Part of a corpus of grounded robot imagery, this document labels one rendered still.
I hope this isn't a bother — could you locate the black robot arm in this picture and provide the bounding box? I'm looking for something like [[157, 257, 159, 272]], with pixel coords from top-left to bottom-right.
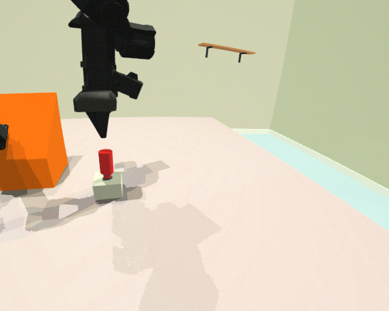
[[68, 0, 156, 99]]

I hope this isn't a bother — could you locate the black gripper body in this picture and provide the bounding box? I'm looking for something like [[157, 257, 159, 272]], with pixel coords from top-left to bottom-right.
[[73, 55, 118, 112]]

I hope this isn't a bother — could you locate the red marker cap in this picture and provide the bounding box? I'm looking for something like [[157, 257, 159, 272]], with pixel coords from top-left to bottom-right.
[[98, 149, 113, 176]]

